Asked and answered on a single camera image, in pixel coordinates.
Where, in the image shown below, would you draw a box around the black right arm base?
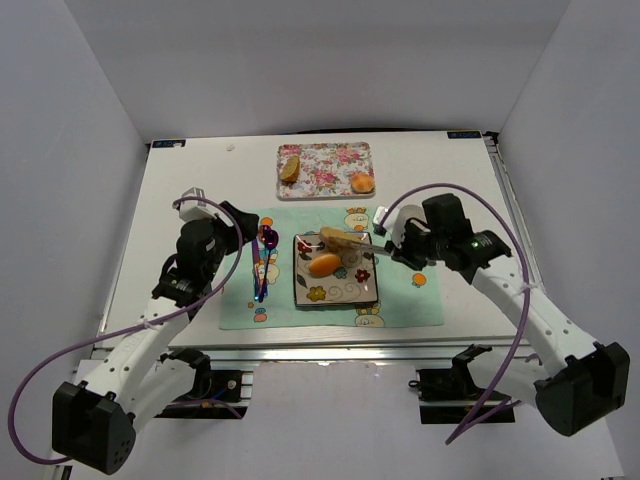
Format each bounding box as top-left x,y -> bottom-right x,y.
408,344 -> 492,425

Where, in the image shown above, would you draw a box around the round bread bun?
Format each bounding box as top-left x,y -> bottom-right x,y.
350,173 -> 375,194

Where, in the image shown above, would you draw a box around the orange glossy bread roll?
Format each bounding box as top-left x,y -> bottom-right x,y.
308,253 -> 342,278

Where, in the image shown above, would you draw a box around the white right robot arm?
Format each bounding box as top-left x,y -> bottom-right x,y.
373,193 -> 630,439

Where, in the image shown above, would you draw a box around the square floral ceramic plate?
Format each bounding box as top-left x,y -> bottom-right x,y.
292,232 -> 379,308

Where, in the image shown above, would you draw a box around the metal tongs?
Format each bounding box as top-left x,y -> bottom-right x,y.
343,240 -> 391,256

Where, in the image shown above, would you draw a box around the iridescent purple knife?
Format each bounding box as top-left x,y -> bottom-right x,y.
251,238 -> 262,301

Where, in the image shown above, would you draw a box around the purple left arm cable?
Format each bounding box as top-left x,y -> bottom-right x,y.
6,195 -> 248,466

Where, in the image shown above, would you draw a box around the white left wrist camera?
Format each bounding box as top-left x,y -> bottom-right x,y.
172,187 -> 218,223

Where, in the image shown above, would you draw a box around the sliced bread piece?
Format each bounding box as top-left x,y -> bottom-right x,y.
319,227 -> 363,252

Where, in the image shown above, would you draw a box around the floral serving tray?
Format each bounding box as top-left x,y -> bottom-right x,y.
276,141 -> 375,201

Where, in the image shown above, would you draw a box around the mint green cartoon placemat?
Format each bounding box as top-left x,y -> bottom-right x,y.
219,206 -> 444,331

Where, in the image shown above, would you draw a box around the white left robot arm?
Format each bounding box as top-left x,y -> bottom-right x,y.
52,197 -> 259,475

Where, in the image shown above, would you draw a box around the small bread slice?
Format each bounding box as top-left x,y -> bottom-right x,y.
279,155 -> 300,183

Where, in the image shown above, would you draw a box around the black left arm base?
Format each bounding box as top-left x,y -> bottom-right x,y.
156,348 -> 251,420

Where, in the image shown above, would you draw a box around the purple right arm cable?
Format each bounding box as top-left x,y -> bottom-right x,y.
377,182 -> 532,446

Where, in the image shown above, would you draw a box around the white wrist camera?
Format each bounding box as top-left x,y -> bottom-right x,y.
172,187 -> 218,223
372,205 -> 427,248

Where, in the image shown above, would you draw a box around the iridescent purple spoon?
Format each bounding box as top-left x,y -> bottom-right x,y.
258,226 -> 279,303

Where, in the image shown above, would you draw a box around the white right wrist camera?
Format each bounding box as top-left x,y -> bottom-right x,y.
372,205 -> 427,248

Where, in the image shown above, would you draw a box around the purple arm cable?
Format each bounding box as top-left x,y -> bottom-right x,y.
377,182 -> 532,446
6,195 -> 248,466

